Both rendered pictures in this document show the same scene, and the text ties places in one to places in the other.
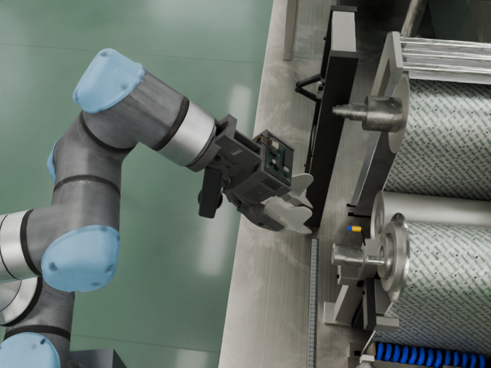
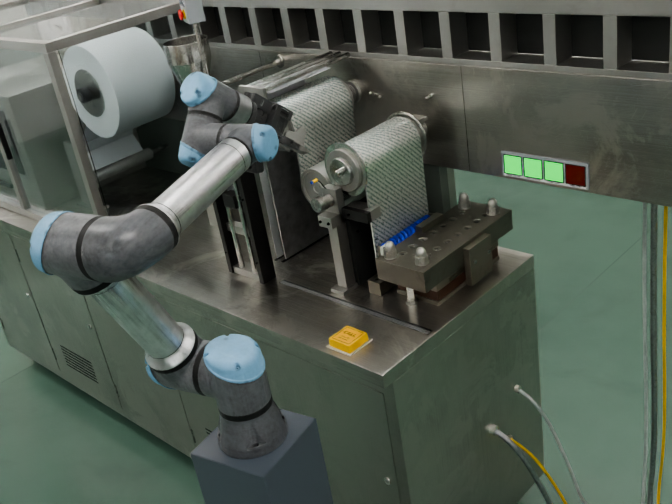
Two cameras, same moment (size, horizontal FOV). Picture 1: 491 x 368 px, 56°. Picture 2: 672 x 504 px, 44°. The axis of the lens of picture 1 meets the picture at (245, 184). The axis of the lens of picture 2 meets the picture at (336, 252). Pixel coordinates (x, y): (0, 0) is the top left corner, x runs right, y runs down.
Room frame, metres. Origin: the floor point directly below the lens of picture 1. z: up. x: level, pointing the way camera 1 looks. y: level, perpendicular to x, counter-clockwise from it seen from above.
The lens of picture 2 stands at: (-0.89, 1.31, 2.02)
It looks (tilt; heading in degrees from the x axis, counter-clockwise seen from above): 27 degrees down; 311
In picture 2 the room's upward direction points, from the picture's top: 10 degrees counter-clockwise
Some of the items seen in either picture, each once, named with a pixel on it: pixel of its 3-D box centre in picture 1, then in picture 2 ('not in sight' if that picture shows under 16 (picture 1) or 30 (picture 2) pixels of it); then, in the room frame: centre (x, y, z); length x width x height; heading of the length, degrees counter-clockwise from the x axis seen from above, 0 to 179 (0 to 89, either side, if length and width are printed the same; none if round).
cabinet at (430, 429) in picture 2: not in sight; (206, 327); (1.31, -0.41, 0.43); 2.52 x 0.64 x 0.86; 173
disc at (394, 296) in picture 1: (394, 256); (345, 169); (0.38, -0.25, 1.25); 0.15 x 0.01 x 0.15; 173
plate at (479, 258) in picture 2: not in sight; (479, 259); (0.09, -0.39, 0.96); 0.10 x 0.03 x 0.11; 83
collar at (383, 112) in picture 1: (381, 114); not in sight; (0.63, -0.25, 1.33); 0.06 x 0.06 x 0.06; 83
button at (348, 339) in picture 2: not in sight; (348, 339); (0.25, 0.01, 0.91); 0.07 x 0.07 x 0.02; 83
